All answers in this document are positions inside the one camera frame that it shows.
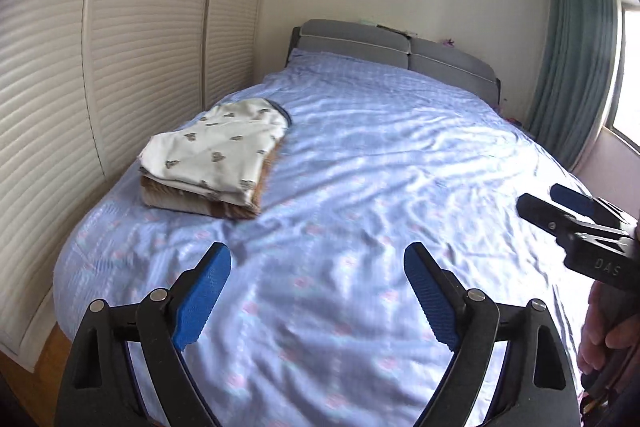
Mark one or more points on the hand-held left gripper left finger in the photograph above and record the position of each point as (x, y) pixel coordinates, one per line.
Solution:
(200, 292)

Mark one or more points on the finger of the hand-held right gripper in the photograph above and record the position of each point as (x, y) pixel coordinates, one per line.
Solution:
(575, 202)
(542, 212)

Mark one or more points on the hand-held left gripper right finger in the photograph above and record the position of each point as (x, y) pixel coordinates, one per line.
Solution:
(430, 292)

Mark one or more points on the white printed polo shirt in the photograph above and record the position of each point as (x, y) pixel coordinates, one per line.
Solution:
(220, 147)

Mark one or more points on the person's right hand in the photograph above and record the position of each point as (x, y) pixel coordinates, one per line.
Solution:
(595, 337)

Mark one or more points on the brown striped folded garment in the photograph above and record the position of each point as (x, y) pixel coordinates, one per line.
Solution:
(200, 206)

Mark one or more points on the window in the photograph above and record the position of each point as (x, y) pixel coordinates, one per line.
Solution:
(629, 77)

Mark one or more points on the bed with blue sheet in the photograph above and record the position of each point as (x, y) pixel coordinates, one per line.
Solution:
(375, 167)

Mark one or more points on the green curtain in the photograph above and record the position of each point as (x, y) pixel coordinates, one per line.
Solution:
(575, 57)

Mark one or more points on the small purple ornament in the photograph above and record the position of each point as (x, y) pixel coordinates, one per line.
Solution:
(446, 41)

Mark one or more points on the grey padded headboard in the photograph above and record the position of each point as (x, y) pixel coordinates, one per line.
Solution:
(400, 52)

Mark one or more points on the white louvered wardrobe doors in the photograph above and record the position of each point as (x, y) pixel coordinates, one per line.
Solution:
(100, 82)

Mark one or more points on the flat items on headboard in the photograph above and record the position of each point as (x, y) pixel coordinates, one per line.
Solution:
(392, 29)

